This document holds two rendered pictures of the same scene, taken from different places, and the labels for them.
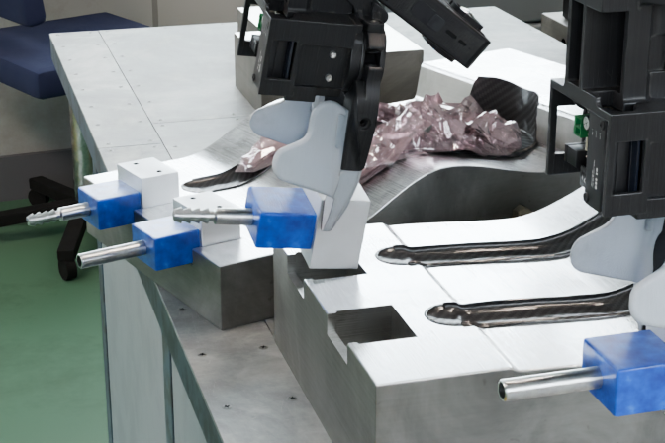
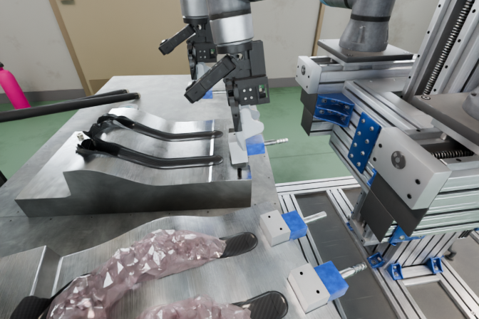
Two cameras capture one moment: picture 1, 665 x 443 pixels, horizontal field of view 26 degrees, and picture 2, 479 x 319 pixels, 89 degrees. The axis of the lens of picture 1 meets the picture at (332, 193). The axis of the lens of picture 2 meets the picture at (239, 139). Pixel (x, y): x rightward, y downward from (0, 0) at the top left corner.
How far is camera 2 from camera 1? 1.39 m
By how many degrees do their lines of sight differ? 124
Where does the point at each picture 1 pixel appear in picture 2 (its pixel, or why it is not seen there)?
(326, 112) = not seen: hidden behind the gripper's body
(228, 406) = (269, 176)
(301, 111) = (246, 123)
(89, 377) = not seen: outside the picture
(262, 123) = (259, 127)
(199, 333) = not seen: hidden behind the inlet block
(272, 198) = (256, 139)
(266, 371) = (256, 191)
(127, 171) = (321, 280)
